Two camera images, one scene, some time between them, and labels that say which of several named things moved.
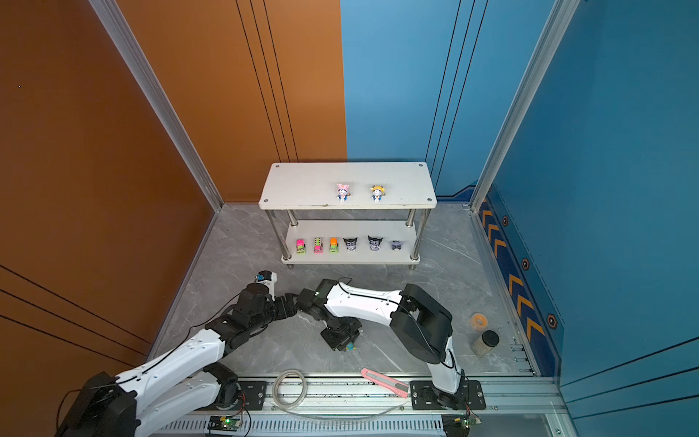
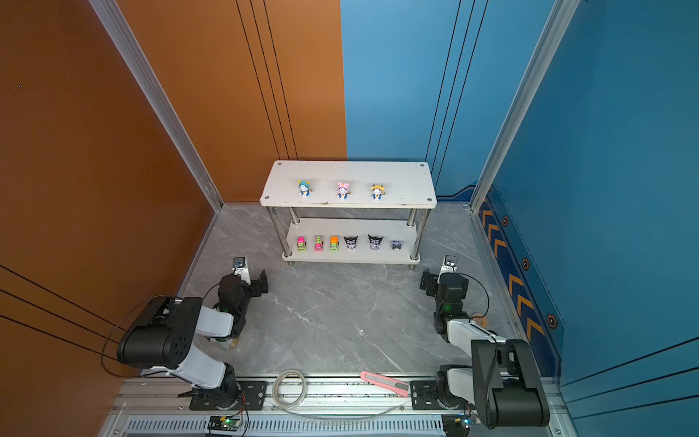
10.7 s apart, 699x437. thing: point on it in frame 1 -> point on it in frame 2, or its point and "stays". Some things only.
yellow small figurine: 378,192 stays
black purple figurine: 374,243 stays
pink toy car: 318,246 stays
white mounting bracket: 269,279 -> 241,269
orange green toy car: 334,244 stays
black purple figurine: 350,244 stays
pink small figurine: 342,192 stays
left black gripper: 292,307 -> 256,285
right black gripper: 352,327 -> 432,280
